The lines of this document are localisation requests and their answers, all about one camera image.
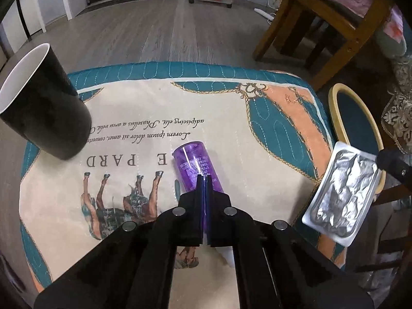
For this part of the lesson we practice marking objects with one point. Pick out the lace tablecloth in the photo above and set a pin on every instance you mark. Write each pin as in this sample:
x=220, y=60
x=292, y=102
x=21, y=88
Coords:
x=397, y=112

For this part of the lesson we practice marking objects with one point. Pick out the floral patterned cloth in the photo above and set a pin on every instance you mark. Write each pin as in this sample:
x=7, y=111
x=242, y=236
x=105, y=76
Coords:
x=394, y=25

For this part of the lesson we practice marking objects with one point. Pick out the purple plastic bottle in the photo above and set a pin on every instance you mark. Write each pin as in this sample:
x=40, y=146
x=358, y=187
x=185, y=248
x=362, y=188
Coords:
x=193, y=164

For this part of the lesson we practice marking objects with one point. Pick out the light blue seat cushion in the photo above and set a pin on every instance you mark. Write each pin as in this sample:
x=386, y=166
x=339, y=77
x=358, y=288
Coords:
x=389, y=46

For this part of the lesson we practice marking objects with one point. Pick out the silver foil blister pack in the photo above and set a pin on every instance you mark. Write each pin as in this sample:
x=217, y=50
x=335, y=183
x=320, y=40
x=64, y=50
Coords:
x=341, y=193

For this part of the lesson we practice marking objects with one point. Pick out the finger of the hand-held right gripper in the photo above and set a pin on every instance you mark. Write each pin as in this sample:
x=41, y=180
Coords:
x=397, y=167

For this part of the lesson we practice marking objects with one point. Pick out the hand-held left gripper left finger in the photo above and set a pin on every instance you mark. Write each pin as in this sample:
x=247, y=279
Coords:
x=200, y=196

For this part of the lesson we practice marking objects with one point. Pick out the printed quilted blanket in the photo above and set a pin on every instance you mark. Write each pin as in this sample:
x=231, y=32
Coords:
x=257, y=154

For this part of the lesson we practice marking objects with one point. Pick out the yellow rimmed blue waste bin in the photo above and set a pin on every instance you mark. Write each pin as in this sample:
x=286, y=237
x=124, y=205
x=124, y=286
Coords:
x=357, y=119

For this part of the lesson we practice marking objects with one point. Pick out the black paper cup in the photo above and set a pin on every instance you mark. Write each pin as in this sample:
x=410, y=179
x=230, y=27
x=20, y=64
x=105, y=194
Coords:
x=45, y=112

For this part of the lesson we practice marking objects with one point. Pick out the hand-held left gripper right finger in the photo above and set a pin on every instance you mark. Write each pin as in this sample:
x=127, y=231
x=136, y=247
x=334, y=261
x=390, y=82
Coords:
x=208, y=199

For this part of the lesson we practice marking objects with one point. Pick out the white power strip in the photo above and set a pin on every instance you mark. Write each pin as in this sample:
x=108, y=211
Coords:
x=262, y=12

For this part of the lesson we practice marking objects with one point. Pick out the dark wooden chair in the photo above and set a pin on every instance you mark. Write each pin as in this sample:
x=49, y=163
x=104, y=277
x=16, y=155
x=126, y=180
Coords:
x=392, y=197

